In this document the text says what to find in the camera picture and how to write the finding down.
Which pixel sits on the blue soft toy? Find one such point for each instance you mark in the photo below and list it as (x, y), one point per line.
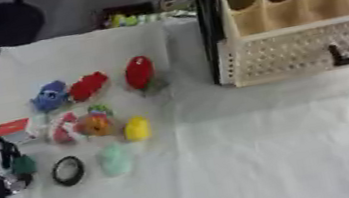
(50, 96)

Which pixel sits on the red ridged toy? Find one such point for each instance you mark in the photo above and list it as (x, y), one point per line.
(88, 86)

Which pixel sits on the box of colourful items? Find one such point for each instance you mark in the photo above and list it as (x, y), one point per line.
(146, 12)

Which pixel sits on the pale compartment drawer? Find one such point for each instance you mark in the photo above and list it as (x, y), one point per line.
(293, 47)

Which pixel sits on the red and white toy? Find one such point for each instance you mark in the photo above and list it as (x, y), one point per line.
(63, 129)

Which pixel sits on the red and white box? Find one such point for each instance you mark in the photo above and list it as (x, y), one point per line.
(13, 129)

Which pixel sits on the mint green soft toy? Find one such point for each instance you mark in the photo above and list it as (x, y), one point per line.
(115, 159)

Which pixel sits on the red oval toy fruit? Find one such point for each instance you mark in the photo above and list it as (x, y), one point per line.
(139, 72)

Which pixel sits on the dark green block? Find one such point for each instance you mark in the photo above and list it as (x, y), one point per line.
(23, 164)

